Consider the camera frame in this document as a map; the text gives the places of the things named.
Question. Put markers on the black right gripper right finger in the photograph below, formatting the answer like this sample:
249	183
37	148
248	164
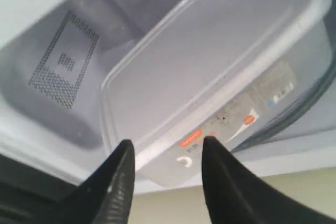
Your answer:
233	194

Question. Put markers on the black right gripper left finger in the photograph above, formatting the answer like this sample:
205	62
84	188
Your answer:
105	196

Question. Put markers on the clear plastic lidded container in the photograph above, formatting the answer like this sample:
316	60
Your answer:
225	68

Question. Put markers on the white microwave door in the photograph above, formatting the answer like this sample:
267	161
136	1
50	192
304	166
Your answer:
26	191

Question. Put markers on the white Midea microwave oven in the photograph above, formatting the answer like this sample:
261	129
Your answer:
51	77

